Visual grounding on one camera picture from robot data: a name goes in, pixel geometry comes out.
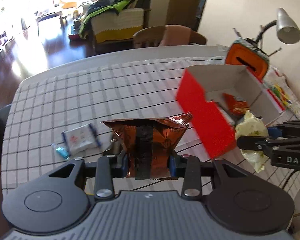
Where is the small teal wrapper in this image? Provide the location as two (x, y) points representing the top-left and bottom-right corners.
(52, 144), (70, 160)

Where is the grey desk lamp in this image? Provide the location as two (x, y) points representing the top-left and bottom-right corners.
(255, 8), (300, 44)

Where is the red brown snack packet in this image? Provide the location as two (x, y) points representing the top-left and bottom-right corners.
(103, 113), (192, 180)

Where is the wooden chair with pink cloth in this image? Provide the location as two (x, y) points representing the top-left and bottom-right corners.
(133, 24), (207, 48)

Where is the white blue snack packet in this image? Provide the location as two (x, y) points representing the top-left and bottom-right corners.
(61, 123), (102, 155)

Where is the pale yellow snack packet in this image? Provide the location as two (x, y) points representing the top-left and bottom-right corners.
(235, 110), (269, 173)

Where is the red orange snack packet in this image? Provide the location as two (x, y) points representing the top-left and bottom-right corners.
(223, 93), (250, 117)

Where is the sofa with green jacket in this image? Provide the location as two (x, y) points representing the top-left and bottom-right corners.
(78, 0), (151, 43)

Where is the orange green pen holder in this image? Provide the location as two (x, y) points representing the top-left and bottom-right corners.
(225, 38), (269, 81)

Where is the checkered tablecloth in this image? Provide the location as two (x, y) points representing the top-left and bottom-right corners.
(1, 56), (295, 195)

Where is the red cardboard box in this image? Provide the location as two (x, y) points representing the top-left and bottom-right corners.
(176, 64), (285, 158)

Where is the colourful plastic bag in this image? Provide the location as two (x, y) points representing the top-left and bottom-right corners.
(263, 66), (300, 120)

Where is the coffee table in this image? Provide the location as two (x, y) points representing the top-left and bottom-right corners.
(34, 7), (67, 34)

